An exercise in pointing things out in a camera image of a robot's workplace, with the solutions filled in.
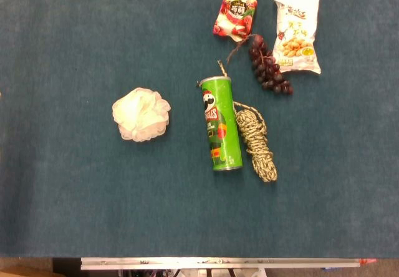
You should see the brown cardboard box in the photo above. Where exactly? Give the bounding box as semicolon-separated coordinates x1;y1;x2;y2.
0;265;53;277

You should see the white peanut snack bag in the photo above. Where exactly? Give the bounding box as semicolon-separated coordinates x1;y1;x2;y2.
271;0;322;75

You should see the dark red grape bunch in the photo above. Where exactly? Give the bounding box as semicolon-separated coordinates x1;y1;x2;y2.
226;34;294;95

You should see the green Pringles can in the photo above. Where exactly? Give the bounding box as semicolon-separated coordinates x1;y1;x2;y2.
199;75;244;172

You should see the coiled beige patterned rope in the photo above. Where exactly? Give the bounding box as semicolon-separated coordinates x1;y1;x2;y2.
216;59;279;183

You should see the silver aluminium rail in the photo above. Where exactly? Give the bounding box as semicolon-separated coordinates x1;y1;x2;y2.
80;256;377;271

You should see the red fruit jelly pouch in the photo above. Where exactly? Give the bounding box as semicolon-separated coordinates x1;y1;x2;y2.
213;0;259;42

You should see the blue felt table cloth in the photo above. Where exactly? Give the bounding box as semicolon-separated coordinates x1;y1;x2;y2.
0;0;399;258

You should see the white mesh bath sponge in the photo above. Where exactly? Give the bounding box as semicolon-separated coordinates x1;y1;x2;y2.
112;87;172;143

